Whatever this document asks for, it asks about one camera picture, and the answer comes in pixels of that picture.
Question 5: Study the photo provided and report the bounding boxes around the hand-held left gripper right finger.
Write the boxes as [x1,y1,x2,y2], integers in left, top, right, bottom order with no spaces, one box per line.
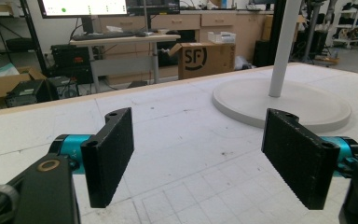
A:
[261,107,358,211]

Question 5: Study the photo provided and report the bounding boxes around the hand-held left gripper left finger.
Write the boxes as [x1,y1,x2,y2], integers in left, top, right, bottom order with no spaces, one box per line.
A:
[49,106,135,209]

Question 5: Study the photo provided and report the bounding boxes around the white hook rack stand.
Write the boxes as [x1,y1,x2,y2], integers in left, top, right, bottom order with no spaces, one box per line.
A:
[211,0,353,133]

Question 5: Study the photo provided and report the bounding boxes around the white grid mat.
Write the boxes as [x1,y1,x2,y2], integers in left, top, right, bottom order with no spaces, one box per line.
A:
[0,64,358,224]

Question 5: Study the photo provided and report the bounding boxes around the black computer tower with fan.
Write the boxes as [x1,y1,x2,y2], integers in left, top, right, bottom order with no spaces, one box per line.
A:
[47,76,81,101]

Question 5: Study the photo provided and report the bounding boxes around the black computer tower green label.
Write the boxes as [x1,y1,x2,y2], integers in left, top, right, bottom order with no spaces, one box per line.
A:
[5,78,52,109]

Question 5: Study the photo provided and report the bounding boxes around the black equipment case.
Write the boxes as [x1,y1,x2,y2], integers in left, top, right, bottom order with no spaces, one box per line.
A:
[49,44,91,68]

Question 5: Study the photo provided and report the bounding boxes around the white-legged desk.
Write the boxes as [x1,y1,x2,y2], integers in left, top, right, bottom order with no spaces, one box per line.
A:
[69,33,182,93]

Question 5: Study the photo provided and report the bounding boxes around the black keyboard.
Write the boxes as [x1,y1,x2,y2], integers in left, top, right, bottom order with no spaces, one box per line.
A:
[71,31,137,42]

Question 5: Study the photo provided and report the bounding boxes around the open brown cardboard box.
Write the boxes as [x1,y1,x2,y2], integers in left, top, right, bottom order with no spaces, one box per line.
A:
[0,65,47,103]

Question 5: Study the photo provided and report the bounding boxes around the cardboard box with black logo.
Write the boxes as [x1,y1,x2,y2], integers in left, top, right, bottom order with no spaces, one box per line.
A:
[168,42,237,81]

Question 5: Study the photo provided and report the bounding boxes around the white shelf cart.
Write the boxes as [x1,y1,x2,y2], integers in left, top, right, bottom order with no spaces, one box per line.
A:
[331,2,358,49]

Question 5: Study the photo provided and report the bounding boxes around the clear plastic container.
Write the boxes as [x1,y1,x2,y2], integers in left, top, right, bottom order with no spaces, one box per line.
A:
[207,31,237,45]

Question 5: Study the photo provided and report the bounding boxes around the computer monitor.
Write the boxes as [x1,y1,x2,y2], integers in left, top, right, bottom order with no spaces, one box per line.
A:
[36,0,129,20]

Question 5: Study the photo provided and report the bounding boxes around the wooden cabinet with drawers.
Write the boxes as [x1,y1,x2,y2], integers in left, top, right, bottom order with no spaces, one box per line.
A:
[98,9,275,86]

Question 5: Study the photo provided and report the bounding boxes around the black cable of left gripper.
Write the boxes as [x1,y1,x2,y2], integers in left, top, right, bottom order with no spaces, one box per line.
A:
[0,184,21,224]

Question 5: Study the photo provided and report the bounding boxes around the black metal frame stand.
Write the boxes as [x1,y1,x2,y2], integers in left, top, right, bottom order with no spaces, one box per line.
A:
[19,0,48,77]
[268,0,289,68]

